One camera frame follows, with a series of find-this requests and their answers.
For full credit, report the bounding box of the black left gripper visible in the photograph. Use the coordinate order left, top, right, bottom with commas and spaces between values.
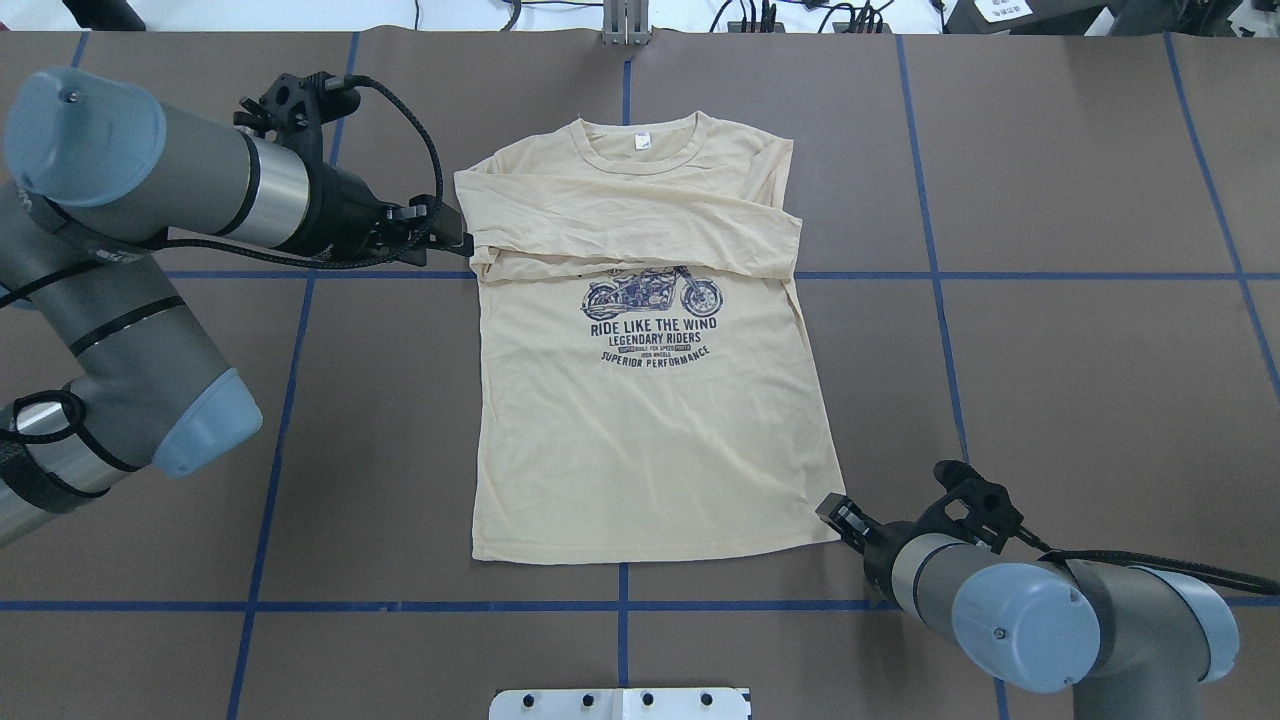
300, 165, 475, 269

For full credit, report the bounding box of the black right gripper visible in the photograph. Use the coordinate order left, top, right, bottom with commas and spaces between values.
815, 493, 906, 585

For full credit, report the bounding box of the cream printed t-shirt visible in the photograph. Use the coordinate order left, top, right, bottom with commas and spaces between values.
454, 111, 844, 565

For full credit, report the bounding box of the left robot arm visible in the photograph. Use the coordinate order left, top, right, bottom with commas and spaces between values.
3, 67, 474, 544

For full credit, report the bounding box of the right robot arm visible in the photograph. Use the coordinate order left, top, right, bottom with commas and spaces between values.
815, 493, 1277, 719

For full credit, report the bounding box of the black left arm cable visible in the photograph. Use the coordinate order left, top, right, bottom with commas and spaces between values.
0, 76, 445, 301

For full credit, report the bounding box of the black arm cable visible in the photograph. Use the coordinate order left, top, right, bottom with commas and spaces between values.
1020, 530, 1280, 597
0, 76, 445, 301

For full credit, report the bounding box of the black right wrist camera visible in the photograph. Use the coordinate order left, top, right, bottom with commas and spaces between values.
916, 459, 1053, 555

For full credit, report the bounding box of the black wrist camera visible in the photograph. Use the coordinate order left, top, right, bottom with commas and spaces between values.
916, 459, 1053, 555
233, 72, 361, 163

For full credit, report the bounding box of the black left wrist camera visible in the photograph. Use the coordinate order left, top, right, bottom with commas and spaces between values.
233, 72, 361, 163

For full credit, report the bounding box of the aluminium frame post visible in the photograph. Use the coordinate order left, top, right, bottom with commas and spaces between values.
602, 0, 652, 46

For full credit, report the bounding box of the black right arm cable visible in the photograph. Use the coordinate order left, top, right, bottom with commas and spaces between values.
1020, 530, 1280, 597

